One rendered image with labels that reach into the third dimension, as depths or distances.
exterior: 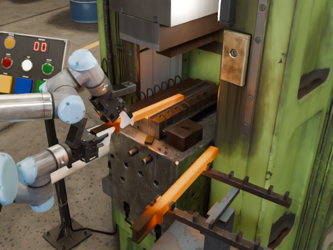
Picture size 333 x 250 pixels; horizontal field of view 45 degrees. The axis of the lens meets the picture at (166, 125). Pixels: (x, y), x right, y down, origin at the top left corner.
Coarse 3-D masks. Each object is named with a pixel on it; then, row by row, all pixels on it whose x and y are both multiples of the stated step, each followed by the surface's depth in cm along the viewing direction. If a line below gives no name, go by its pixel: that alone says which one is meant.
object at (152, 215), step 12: (204, 156) 124; (192, 168) 118; (204, 168) 121; (180, 180) 114; (192, 180) 116; (168, 192) 109; (180, 192) 111; (156, 204) 105; (144, 216) 100; (156, 216) 102; (132, 228) 96; (144, 228) 99; (132, 240) 98
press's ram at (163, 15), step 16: (112, 0) 142; (128, 0) 136; (144, 0) 131; (160, 0) 126; (176, 0) 125; (192, 0) 131; (208, 0) 137; (144, 16) 134; (160, 16) 129; (176, 16) 128; (192, 16) 134
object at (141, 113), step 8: (176, 96) 165; (160, 104) 157; (168, 104) 160; (136, 112) 151; (144, 112) 151; (152, 112) 154; (120, 120) 145; (136, 120) 149; (96, 128) 138; (104, 128) 138
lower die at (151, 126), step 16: (192, 80) 185; (208, 80) 181; (160, 96) 169; (192, 96) 168; (208, 96) 169; (160, 112) 156; (176, 112) 157; (192, 112) 164; (144, 128) 157; (160, 128) 151
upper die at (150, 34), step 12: (120, 12) 142; (216, 12) 151; (120, 24) 144; (132, 24) 139; (144, 24) 135; (156, 24) 131; (180, 24) 138; (192, 24) 143; (204, 24) 148; (216, 24) 154; (120, 36) 146; (132, 36) 142; (144, 36) 137; (156, 36) 133; (168, 36) 136; (180, 36) 141; (192, 36) 146; (156, 48) 136; (168, 48) 138
